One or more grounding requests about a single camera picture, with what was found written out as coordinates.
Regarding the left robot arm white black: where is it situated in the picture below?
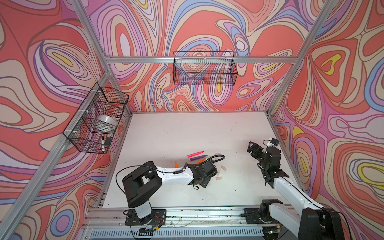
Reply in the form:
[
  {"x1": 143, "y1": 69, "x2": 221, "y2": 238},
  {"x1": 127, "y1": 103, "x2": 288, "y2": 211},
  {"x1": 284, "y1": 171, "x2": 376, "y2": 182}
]
[{"x1": 115, "y1": 154, "x2": 226, "y2": 220}]

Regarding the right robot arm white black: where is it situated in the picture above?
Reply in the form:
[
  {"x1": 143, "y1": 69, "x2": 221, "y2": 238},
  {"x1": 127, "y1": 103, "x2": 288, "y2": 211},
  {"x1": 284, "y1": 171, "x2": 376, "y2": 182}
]
[{"x1": 245, "y1": 139, "x2": 347, "y2": 240}]

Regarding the orange thin marker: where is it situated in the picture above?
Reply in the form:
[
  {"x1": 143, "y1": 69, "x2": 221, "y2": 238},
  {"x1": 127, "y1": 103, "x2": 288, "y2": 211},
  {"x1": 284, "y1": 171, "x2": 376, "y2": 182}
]
[{"x1": 195, "y1": 158, "x2": 207, "y2": 165}]

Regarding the purple marker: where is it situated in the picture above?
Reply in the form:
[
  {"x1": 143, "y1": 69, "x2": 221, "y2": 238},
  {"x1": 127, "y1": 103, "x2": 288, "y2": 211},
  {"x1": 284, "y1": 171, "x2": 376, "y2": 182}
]
[{"x1": 190, "y1": 155, "x2": 207, "y2": 161}]

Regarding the pink marker upper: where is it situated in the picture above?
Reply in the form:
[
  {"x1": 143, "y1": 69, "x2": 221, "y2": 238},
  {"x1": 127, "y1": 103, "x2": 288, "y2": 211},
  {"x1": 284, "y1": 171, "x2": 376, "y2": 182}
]
[{"x1": 187, "y1": 151, "x2": 204, "y2": 159}]

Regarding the black marker in basket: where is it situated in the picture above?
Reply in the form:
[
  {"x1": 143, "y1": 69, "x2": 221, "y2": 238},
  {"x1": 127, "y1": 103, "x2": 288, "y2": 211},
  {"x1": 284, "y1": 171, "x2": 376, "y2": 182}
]
[{"x1": 101, "y1": 136, "x2": 106, "y2": 153}]

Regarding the white tape roll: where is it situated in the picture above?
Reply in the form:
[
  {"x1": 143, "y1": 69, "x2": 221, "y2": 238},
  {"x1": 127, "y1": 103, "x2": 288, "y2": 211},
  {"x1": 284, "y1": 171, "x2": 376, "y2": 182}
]
[{"x1": 95, "y1": 115, "x2": 118, "y2": 128}]

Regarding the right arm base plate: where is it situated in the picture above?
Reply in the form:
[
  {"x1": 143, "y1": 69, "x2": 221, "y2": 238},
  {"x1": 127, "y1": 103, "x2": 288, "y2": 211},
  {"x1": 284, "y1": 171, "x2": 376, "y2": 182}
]
[{"x1": 240, "y1": 208, "x2": 280, "y2": 225}]

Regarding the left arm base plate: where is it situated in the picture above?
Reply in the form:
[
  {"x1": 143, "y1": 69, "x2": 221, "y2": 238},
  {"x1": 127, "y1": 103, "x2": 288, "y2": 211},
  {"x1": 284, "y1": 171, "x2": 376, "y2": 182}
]
[{"x1": 123, "y1": 209, "x2": 167, "y2": 227}]

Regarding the black wire basket back wall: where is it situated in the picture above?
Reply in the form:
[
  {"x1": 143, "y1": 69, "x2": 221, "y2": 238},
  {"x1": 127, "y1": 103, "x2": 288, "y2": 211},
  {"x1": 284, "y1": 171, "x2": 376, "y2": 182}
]
[{"x1": 173, "y1": 50, "x2": 238, "y2": 86}]

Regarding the black wire basket wall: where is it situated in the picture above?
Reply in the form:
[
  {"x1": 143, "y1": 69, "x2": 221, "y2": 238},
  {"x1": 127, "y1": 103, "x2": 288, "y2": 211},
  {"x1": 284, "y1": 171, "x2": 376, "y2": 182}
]
[
  {"x1": 173, "y1": 50, "x2": 238, "y2": 86},
  {"x1": 63, "y1": 83, "x2": 129, "y2": 154}
]

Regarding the aluminium front rail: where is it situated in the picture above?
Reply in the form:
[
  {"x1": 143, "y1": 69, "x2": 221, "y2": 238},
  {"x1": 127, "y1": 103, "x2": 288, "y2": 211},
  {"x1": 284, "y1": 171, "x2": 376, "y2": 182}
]
[{"x1": 83, "y1": 205, "x2": 331, "y2": 229}]

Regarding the black wire basket left wall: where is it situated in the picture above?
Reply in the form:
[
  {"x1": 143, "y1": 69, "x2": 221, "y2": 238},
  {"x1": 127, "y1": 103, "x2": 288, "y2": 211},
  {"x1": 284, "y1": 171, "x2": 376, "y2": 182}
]
[{"x1": 63, "y1": 83, "x2": 129, "y2": 154}]

